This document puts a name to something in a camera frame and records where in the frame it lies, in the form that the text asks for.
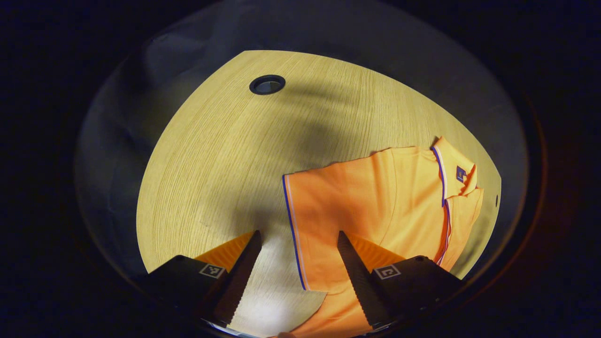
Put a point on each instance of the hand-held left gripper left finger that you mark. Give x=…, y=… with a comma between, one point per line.
x=242, y=277

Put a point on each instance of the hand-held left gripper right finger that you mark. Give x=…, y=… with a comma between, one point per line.
x=359, y=281

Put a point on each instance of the orange polo T-shirt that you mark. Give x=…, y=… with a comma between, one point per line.
x=375, y=202

